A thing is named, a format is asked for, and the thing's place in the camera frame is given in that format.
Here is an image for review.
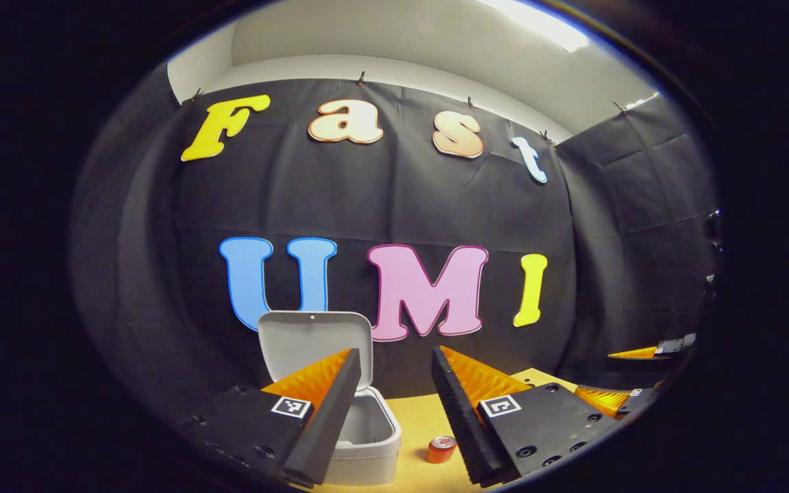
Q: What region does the black backdrop cloth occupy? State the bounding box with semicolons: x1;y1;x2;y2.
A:
69;65;721;405

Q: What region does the white desktop garbage bin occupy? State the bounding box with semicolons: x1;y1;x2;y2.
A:
258;310;402;487

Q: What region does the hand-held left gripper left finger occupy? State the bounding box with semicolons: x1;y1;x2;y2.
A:
182;348;362;490

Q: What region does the ceiling light panel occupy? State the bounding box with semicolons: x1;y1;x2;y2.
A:
477;0;590;54

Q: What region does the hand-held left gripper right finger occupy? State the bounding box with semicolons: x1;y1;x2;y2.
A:
431;346;620;488

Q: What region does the red pop can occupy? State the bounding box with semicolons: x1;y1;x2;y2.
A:
426;435;458;464

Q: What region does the wooden desktop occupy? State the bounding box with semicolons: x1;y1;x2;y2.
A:
292;368;581;493

